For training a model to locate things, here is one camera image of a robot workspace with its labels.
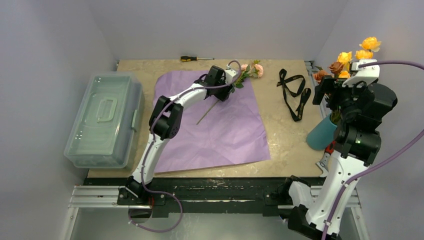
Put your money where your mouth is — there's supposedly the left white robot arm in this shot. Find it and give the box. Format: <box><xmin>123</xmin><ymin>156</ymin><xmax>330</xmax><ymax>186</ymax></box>
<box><xmin>125</xmin><ymin>65</ymin><xmax>241</xmax><ymax>205</ymax></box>

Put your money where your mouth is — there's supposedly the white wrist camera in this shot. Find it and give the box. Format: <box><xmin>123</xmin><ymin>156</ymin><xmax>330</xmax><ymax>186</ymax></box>
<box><xmin>342</xmin><ymin>58</ymin><xmax>380</xmax><ymax>88</ymax></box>
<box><xmin>224</xmin><ymin>65</ymin><xmax>239</xmax><ymax>85</ymax></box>

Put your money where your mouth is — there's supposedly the pink wrapping paper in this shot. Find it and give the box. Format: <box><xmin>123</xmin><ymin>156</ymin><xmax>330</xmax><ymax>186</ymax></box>
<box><xmin>154</xmin><ymin>81</ymin><xmax>271</xmax><ymax>173</ymax></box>

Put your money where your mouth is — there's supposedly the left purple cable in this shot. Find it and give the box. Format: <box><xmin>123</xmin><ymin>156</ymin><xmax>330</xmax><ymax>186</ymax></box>
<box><xmin>127</xmin><ymin>59</ymin><xmax>243</xmax><ymax>232</ymax></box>

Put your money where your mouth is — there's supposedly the pink rose stem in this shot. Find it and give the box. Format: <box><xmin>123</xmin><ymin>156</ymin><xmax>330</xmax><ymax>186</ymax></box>
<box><xmin>195</xmin><ymin>59</ymin><xmax>265</xmax><ymax>126</ymax></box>

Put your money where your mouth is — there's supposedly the teal vase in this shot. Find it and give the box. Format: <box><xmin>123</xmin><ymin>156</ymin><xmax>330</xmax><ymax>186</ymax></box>
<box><xmin>306</xmin><ymin>114</ymin><xmax>337</xmax><ymax>151</ymax></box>

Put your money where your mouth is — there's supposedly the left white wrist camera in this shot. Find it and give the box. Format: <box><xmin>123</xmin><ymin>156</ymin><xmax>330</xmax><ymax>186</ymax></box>
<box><xmin>224</xmin><ymin>65</ymin><xmax>239</xmax><ymax>85</ymax></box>

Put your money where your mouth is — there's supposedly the orange handled cutter tool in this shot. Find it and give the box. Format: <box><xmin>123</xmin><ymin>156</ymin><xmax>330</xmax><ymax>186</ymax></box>
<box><xmin>316</xmin><ymin>141</ymin><xmax>336</xmax><ymax>178</ymax></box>

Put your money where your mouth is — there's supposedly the black printed ribbon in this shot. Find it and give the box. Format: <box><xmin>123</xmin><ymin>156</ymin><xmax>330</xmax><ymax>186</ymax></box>
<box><xmin>276</xmin><ymin>68</ymin><xmax>312</xmax><ymax>122</ymax></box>

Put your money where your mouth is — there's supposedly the yellow rose stem bunch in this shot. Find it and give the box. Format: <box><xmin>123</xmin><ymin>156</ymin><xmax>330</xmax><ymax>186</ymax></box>
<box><xmin>329</xmin><ymin>36</ymin><xmax>382</xmax><ymax>125</ymax></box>

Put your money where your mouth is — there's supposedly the purple cable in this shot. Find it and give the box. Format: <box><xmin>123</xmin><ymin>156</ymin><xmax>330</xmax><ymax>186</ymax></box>
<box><xmin>127</xmin><ymin>59</ymin><xmax>243</xmax><ymax>232</ymax></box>
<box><xmin>320</xmin><ymin>60</ymin><xmax>424</xmax><ymax>240</ymax></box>

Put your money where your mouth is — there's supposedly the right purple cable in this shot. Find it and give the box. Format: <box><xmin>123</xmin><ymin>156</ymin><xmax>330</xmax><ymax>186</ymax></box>
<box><xmin>320</xmin><ymin>60</ymin><xmax>424</xmax><ymax>240</ymax></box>

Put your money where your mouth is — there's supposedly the yellow black screwdriver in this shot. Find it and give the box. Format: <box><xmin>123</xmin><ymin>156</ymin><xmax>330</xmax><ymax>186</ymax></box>
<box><xmin>179</xmin><ymin>55</ymin><xmax>215</xmax><ymax>62</ymax></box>

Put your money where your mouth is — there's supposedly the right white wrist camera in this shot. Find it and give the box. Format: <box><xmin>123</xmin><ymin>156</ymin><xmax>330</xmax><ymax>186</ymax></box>
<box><xmin>342</xmin><ymin>58</ymin><xmax>380</xmax><ymax>88</ymax></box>

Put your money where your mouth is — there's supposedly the brown rose stem bunch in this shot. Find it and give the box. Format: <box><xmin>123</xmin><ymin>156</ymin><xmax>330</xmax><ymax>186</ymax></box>
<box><xmin>312</xmin><ymin>61</ymin><xmax>346</xmax><ymax>105</ymax></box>

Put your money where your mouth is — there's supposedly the black aluminium base frame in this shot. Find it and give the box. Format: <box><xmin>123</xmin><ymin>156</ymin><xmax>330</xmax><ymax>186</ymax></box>
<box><xmin>67</xmin><ymin>177</ymin><xmax>362</xmax><ymax>221</ymax></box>

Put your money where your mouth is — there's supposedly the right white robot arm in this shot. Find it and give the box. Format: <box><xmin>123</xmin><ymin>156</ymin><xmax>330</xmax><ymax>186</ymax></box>
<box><xmin>280</xmin><ymin>76</ymin><xmax>398</xmax><ymax>240</ymax></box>

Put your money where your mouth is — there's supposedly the clear plastic storage box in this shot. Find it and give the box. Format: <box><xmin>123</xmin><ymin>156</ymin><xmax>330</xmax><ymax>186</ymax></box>
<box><xmin>63</xmin><ymin>71</ymin><xmax>145</xmax><ymax>169</ymax></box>

